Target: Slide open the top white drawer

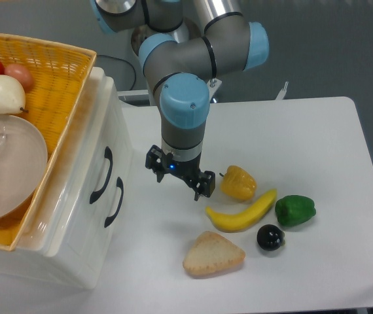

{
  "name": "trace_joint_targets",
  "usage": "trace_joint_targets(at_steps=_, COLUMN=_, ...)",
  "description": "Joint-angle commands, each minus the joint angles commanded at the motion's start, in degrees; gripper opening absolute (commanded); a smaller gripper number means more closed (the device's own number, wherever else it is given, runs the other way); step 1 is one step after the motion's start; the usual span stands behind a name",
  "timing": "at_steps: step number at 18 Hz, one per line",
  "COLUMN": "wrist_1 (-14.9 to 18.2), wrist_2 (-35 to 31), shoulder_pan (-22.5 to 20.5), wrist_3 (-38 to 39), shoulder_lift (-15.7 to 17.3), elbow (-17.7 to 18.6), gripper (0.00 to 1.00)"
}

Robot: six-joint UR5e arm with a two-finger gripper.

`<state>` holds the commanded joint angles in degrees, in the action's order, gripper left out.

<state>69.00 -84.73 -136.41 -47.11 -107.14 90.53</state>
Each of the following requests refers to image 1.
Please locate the white clip on table edge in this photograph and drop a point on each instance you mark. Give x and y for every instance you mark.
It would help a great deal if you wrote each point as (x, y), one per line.
(282, 93)

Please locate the black eggplant ball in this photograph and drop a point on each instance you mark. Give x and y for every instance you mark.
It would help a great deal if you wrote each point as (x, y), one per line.
(270, 237)

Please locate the yellow bell pepper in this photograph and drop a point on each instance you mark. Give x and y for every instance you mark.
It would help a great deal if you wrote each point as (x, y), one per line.
(238, 184)

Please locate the white drawer cabinet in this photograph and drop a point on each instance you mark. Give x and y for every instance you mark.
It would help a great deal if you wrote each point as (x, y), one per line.
(66, 241)

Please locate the black drawer handle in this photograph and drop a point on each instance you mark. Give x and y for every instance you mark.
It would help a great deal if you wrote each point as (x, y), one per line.
(106, 176)
(116, 204)

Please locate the white mounting bracket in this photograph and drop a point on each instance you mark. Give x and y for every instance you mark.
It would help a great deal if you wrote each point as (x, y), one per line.
(213, 85)

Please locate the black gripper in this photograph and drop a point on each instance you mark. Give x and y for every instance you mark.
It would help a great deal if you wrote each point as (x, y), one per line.
(202, 183)

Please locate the yellow woven basket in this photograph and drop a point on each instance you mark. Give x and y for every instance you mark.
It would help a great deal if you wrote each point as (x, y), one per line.
(60, 72)

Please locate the triangular bread slice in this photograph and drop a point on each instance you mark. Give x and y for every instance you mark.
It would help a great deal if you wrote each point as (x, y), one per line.
(212, 253)

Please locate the white pear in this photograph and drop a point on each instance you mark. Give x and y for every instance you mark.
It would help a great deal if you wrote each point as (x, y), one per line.
(12, 96)

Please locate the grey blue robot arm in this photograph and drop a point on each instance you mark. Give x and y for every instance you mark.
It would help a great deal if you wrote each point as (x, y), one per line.
(177, 73)

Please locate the green bell pepper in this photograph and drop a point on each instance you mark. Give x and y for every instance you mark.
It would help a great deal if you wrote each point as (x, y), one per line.
(294, 210)

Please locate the yellow banana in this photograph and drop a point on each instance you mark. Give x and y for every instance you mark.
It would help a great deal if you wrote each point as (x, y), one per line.
(246, 218)

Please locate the pink peach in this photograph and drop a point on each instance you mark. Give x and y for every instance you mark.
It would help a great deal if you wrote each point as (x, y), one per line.
(22, 74)

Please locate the beige plate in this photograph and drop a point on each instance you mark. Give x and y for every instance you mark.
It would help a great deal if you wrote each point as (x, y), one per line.
(23, 162)

